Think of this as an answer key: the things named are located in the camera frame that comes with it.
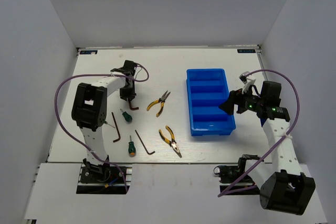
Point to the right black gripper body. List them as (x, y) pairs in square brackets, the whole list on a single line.
[(247, 101)]

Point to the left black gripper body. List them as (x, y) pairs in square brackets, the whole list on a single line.
[(128, 91)]

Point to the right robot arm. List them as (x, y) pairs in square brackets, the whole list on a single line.
[(284, 187)]

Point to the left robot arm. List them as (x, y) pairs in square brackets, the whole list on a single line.
[(89, 111)]

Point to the stubby green screwdriver upper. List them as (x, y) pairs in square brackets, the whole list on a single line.
[(127, 117)]

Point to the blue divided plastic bin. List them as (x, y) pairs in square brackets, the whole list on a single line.
[(207, 89)]

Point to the upper yellow black pliers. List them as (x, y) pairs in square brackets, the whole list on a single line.
[(160, 101)]

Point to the yellow black pliers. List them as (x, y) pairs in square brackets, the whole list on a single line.
[(160, 101), (171, 141)]

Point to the right blue table label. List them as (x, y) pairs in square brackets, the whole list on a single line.
[(246, 51)]

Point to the blue table label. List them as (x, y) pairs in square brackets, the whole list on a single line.
[(246, 51), (88, 52)]

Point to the green orange stubby screwdriver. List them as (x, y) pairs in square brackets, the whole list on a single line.
[(131, 147)]

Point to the left blue table label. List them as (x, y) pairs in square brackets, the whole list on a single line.
[(88, 52)]

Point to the lower yellow black pliers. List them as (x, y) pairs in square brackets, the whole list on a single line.
[(171, 141)]

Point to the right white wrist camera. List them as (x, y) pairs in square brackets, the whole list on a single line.
[(248, 80)]

